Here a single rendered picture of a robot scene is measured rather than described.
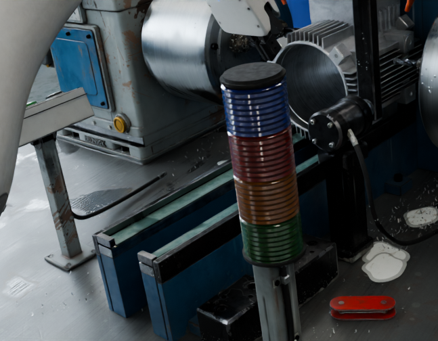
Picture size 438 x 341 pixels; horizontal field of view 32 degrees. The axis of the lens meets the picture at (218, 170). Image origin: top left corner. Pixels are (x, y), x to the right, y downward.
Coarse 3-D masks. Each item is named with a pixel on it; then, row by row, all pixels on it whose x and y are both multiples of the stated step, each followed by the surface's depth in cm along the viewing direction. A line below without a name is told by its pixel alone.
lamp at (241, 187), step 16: (288, 176) 70; (240, 192) 71; (256, 192) 70; (272, 192) 70; (288, 192) 71; (240, 208) 72; (256, 208) 71; (272, 208) 70; (288, 208) 71; (256, 224) 71; (272, 224) 71
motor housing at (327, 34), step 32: (320, 32) 120; (352, 32) 122; (384, 32) 126; (288, 64) 130; (320, 64) 136; (352, 64) 119; (384, 64) 123; (288, 96) 131; (320, 96) 135; (384, 96) 123
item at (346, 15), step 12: (312, 0) 126; (324, 0) 124; (336, 0) 122; (348, 0) 121; (384, 0) 125; (396, 0) 127; (312, 12) 127; (324, 12) 125; (336, 12) 123; (348, 12) 122; (384, 12) 125; (396, 12) 128; (348, 24) 123; (384, 24) 126
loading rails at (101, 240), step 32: (384, 128) 129; (384, 160) 131; (416, 160) 139; (192, 192) 116; (224, 192) 118; (320, 192) 119; (384, 192) 133; (128, 224) 109; (160, 224) 110; (192, 224) 114; (224, 224) 104; (320, 224) 121; (128, 256) 106; (160, 256) 98; (192, 256) 101; (224, 256) 106; (128, 288) 108; (160, 288) 98; (192, 288) 102; (224, 288) 107; (160, 320) 102; (192, 320) 103
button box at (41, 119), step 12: (60, 96) 118; (72, 96) 119; (84, 96) 120; (36, 108) 115; (48, 108) 116; (60, 108) 118; (72, 108) 119; (84, 108) 120; (24, 120) 114; (36, 120) 115; (48, 120) 116; (60, 120) 117; (72, 120) 119; (24, 132) 113; (36, 132) 114; (48, 132) 116; (24, 144) 113
